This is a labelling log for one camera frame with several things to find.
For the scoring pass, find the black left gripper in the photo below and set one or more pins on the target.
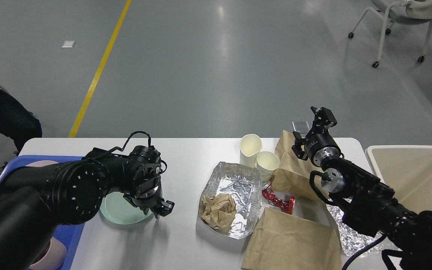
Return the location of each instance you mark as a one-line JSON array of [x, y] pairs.
[[151, 200]]

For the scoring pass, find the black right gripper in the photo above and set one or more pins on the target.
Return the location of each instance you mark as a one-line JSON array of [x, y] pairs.
[[320, 146]]

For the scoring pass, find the mint green plate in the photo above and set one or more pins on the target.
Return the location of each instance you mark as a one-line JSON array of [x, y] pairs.
[[116, 209]]

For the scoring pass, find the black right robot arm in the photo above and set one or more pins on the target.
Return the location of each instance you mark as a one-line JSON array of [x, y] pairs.
[[368, 205]]

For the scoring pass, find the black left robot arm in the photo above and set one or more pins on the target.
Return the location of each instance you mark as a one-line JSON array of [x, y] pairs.
[[34, 201]]

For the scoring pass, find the grey metal floor plate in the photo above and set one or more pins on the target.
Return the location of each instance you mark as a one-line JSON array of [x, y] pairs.
[[302, 127]]

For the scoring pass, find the brown paper bag rear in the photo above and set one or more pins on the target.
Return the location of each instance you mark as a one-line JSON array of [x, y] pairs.
[[292, 174]]

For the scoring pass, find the brown paper bag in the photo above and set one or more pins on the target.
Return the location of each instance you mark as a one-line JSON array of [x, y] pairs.
[[282, 241], [292, 174]]

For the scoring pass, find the short white paper cup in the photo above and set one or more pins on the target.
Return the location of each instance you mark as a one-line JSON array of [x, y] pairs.
[[266, 163]]

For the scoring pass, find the tall white paper cup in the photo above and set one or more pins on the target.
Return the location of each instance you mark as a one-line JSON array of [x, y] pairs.
[[250, 146]]

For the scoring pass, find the crumpled brown paper napkin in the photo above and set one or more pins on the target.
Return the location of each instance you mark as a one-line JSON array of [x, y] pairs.
[[218, 211]]

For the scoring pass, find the red foil wrapper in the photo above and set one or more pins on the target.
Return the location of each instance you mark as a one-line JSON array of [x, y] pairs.
[[285, 206]]

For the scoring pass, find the blue plastic tray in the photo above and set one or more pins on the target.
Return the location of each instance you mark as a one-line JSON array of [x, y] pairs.
[[69, 235]]

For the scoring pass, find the aluminium foil tray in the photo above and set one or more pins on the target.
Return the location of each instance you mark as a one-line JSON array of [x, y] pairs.
[[244, 185]]

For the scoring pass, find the pink mug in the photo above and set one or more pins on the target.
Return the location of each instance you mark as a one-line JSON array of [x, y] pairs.
[[52, 257]]

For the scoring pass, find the pink plate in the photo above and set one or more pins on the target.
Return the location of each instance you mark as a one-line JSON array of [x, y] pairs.
[[42, 163]]

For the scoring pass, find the brown paper bag front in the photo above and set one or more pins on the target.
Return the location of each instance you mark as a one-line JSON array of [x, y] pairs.
[[282, 241]]

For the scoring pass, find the crumpled aluminium foil sheet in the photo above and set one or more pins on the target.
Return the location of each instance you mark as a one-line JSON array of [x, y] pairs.
[[351, 241]]

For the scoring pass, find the beige plastic bin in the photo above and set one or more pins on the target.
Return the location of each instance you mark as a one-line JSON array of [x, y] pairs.
[[408, 170]]

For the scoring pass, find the grey office chair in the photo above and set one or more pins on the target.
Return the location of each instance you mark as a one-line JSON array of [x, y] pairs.
[[405, 12]]

